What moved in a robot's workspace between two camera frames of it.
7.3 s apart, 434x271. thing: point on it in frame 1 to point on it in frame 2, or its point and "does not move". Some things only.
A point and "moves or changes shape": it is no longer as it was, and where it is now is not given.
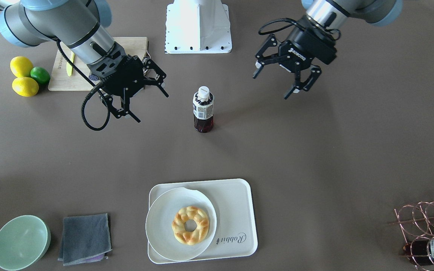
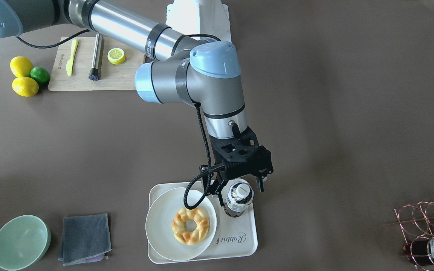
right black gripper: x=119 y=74 to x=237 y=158
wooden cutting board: x=62 y=78 does not move
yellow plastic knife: x=69 y=66 does not move
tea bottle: x=203 y=110 moves or changes shape
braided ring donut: x=200 y=233 does not move
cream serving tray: x=231 y=200 does not move
